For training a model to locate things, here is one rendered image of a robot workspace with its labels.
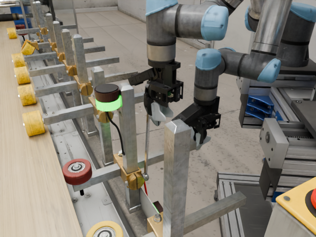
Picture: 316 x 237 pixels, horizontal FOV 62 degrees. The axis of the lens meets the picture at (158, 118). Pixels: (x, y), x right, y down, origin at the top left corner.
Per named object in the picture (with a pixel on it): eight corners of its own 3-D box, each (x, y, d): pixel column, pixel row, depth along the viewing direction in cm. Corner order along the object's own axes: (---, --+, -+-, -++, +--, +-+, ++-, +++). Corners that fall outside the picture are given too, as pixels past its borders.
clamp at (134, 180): (128, 161, 90) (127, 149, 88) (145, 186, 80) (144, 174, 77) (112, 166, 88) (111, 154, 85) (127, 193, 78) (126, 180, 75)
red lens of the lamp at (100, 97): (114, 89, 69) (114, 82, 67) (123, 98, 64) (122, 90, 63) (92, 94, 66) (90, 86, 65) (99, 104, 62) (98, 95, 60)
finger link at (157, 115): (162, 135, 76) (162, 107, 71) (147, 128, 79) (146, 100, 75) (169, 130, 78) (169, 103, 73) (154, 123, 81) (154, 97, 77)
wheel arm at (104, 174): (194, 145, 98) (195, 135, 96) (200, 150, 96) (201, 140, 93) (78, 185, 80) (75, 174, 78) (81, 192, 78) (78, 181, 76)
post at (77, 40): (94, 132, 129) (79, 33, 105) (96, 136, 126) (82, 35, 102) (87, 135, 128) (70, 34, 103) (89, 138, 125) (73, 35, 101)
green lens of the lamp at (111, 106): (115, 98, 70) (114, 90, 69) (123, 107, 65) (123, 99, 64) (93, 103, 67) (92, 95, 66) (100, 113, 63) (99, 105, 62)
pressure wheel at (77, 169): (91, 181, 85) (86, 153, 79) (98, 198, 79) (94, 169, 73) (66, 190, 82) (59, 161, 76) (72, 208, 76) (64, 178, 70)
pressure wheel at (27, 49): (27, 55, 173) (33, 44, 172) (29, 58, 167) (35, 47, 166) (18, 50, 170) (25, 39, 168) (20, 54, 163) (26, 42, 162)
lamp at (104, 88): (120, 148, 78) (114, 81, 67) (127, 159, 74) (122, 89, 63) (101, 154, 76) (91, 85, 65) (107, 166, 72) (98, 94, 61)
